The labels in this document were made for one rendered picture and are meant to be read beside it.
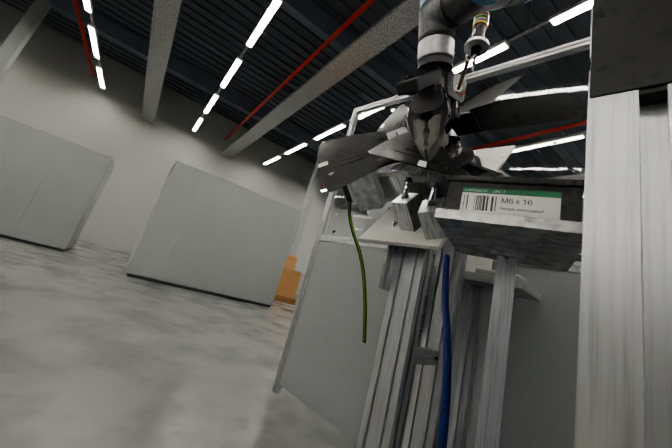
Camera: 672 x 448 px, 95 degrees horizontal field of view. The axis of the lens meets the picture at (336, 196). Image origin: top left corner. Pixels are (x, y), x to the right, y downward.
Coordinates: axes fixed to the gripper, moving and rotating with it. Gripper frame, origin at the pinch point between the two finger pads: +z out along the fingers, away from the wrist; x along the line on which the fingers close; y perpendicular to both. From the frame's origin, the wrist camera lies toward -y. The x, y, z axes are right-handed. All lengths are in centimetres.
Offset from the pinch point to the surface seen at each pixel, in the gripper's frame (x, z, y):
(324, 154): 40.2, -5.9, 7.6
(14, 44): 1019, -355, -132
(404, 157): 3.3, 0.9, -2.9
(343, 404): 77, 106, 63
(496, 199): -17.2, 10.4, -10.9
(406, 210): 14.1, 10.9, 15.2
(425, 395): 17, 66, 34
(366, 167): 26.4, -1.3, 12.2
